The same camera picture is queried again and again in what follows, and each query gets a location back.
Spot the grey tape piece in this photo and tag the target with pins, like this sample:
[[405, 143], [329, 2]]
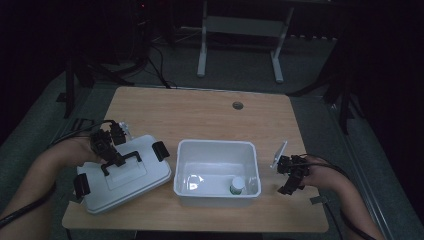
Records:
[[316, 200]]

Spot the black tripod stand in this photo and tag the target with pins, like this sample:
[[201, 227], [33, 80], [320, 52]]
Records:
[[343, 96], [70, 90]]

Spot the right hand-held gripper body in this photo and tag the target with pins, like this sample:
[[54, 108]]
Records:
[[291, 168]]

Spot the white bottle with green label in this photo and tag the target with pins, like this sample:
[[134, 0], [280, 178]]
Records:
[[237, 186]]

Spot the white storage box lid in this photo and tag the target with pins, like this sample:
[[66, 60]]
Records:
[[133, 180]]

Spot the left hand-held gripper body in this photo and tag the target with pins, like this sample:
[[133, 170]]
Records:
[[105, 141]]

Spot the person's right hand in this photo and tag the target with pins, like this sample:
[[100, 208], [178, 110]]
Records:
[[318, 173]]

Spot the person's left hand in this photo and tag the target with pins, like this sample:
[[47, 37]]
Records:
[[83, 151]]

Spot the white plastic storage box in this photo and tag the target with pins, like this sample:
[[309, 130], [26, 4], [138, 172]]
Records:
[[213, 196]]

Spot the white metal stand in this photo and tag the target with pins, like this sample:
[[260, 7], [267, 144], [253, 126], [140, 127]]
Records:
[[245, 26]]

